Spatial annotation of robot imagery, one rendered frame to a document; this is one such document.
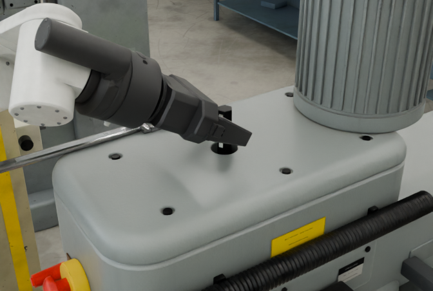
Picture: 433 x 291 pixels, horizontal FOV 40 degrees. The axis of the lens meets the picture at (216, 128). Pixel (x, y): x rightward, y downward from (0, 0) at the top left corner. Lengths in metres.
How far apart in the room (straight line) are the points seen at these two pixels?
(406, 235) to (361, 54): 0.34
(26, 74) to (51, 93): 0.03
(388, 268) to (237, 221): 0.40
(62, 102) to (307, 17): 0.40
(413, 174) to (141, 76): 0.55
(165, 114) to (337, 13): 0.28
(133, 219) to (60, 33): 0.23
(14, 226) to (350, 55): 2.24
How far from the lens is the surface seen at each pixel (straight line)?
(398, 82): 0.86
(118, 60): 0.63
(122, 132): 0.85
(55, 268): 0.92
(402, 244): 1.03
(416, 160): 1.09
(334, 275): 0.92
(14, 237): 2.91
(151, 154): 0.81
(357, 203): 0.85
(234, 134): 0.74
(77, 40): 0.61
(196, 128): 0.70
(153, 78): 0.68
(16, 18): 0.69
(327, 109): 0.87
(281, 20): 6.69
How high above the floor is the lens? 2.30
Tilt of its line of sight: 28 degrees down
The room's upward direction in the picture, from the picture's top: straight up
